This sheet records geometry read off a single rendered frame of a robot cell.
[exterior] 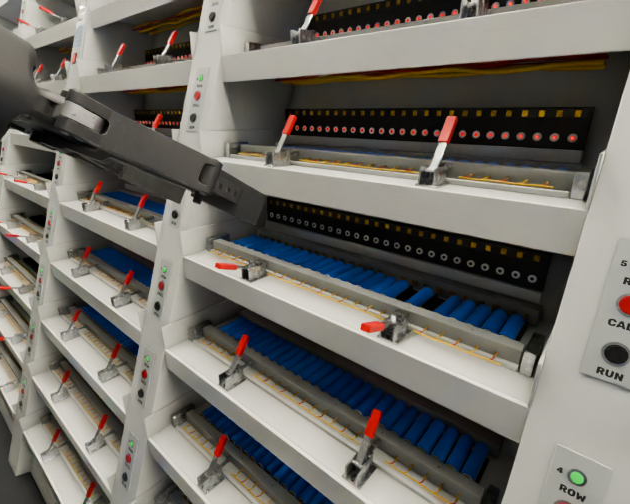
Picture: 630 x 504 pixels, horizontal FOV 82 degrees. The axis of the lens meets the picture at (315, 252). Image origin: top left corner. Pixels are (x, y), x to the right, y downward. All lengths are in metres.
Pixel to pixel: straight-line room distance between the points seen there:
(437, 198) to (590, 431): 0.26
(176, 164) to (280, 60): 0.43
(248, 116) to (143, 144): 0.56
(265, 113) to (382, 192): 0.44
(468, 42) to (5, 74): 0.43
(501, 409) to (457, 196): 0.22
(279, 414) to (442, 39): 0.56
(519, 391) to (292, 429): 0.32
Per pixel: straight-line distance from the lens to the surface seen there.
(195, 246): 0.76
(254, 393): 0.67
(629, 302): 0.40
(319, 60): 0.61
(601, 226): 0.41
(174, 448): 0.87
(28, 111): 0.29
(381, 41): 0.56
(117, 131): 0.27
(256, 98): 0.83
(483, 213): 0.43
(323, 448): 0.59
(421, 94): 0.73
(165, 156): 0.27
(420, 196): 0.45
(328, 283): 0.56
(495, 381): 0.45
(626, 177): 0.42
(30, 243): 1.67
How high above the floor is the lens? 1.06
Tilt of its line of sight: 5 degrees down
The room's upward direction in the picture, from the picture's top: 13 degrees clockwise
